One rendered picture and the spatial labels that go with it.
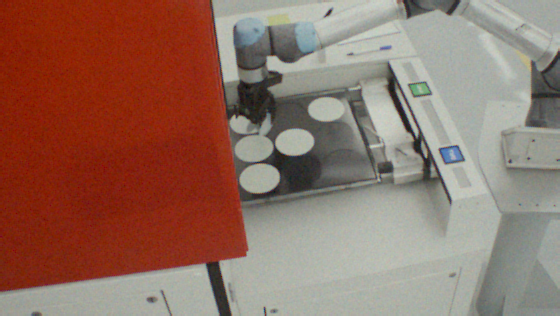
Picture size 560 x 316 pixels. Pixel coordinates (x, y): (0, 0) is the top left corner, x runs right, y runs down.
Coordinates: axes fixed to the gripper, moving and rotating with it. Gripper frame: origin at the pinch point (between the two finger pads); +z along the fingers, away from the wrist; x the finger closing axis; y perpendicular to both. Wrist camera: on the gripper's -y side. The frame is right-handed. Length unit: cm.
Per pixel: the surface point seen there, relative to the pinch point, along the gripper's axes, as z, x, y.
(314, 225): 9.2, 22.3, 17.6
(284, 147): 1.3, 7.3, 2.8
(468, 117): 91, 33, -131
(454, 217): 2, 56, 8
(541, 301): 84, 89, -36
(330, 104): 1.3, 11.5, -17.4
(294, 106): 1.4, 2.7, -12.9
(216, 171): -53, 28, 59
